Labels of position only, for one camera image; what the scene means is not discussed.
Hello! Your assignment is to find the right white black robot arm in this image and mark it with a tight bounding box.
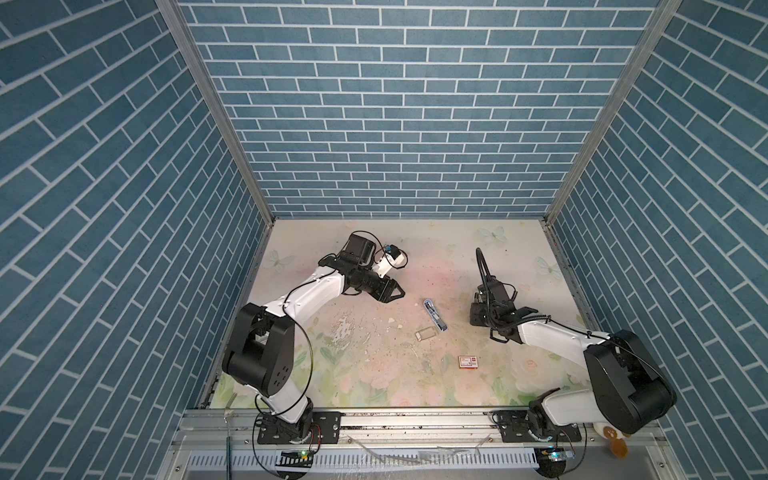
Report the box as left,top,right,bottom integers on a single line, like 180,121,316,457
470,273,677,439

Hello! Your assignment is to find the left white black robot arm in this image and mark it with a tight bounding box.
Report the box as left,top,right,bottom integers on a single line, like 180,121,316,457
222,230,409,425

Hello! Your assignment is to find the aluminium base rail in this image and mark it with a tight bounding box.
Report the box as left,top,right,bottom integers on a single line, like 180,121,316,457
171,407,666,453

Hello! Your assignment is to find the white slotted cable duct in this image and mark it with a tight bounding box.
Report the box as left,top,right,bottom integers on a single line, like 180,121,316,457
186,447,539,473

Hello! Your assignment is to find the plush toy animal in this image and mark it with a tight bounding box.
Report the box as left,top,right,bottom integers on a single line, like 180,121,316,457
593,422,629,459

